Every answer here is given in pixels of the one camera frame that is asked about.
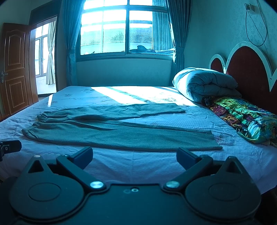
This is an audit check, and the colourful patterned pillow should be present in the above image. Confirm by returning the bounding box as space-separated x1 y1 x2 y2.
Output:
202 97 276 147

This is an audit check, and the black hanging cable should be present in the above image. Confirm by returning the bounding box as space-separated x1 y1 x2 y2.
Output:
244 0 269 55

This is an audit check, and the rolled blue-white quilt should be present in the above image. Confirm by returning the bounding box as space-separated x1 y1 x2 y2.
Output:
172 67 241 103

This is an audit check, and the right teal curtain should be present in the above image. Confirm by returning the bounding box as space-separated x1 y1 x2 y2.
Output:
166 0 192 73

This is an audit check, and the brown wooden door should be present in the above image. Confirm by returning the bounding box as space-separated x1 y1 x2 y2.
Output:
1 23 38 120

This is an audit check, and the red and white headboard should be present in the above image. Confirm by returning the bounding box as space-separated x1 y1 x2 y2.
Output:
208 41 276 114

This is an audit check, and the pale curtain in next room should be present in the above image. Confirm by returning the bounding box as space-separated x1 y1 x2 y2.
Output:
46 21 56 85

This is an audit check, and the large window with frame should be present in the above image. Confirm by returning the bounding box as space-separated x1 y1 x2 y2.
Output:
76 1 174 61

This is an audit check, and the wall socket with plug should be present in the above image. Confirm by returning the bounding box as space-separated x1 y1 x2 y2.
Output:
244 3 255 13

